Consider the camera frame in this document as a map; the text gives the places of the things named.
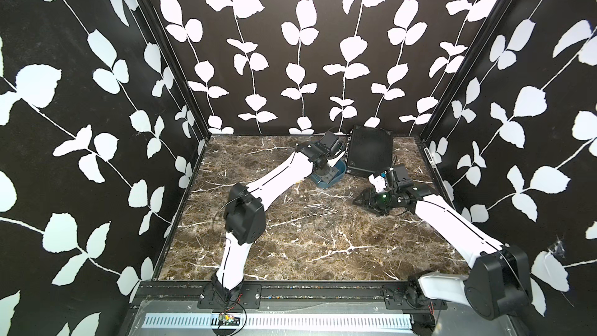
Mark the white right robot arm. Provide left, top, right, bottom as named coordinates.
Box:
left=353, top=184, right=533, bottom=320

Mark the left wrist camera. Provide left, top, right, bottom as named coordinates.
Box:
left=317, top=131, right=345, bottom=159

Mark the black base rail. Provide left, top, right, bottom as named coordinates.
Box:
left=133, top=281, right=455, bottom=313

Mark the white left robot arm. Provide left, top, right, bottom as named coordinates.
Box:
left=212, top=133, right=345, bottom=300

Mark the teal plastic storage box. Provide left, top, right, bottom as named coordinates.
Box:
left=309, top=160, right=347, bottom=189

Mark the white perforated strip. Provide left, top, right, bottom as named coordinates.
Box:
left=141, top=313, right=412, bottom=333

